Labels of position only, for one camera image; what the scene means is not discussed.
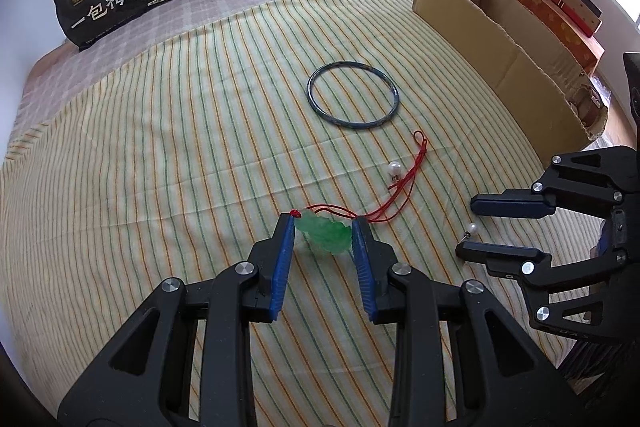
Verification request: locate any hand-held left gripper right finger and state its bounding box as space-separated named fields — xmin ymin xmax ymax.
xmin=351 ymin=217 xmax=586 ymax=427

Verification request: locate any yellow striped blanket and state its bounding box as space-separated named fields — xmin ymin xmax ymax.
xmin=0 ymin=0 xmax=616 ymax=427

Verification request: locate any green jade pendant red cord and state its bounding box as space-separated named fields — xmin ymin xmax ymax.
xmin=291 ymin=130 xmax=430 ymax=256

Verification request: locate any dark green bangle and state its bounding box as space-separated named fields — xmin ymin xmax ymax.
xmin=306 ymin=63 xmax=401 ymax=128

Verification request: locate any tan cardboard box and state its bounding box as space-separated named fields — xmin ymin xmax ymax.
xmin=552 ymin=0 xmax=603 ymax=38

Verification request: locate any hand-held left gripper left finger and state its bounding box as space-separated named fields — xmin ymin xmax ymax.
xmin=57 ymin=213 xmax=297 ymax=427

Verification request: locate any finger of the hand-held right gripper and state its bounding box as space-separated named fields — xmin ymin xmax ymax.
xmin=470 ymin=146 xmax=640 ymax=220
xmin=455 ymin=241 xmax=627 ymax=338

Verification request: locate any red flat box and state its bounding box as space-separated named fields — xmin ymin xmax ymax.
xmin=550 ymin=0 xmax=598 ymax=38

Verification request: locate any orange patterned gift box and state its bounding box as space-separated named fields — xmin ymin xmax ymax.
xmin=515 ymin=0 xmax=606 ymax=75

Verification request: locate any person's striped clothing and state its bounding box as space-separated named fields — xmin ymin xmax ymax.
xmin=560 ymin=337 xmax=640 ymax=398

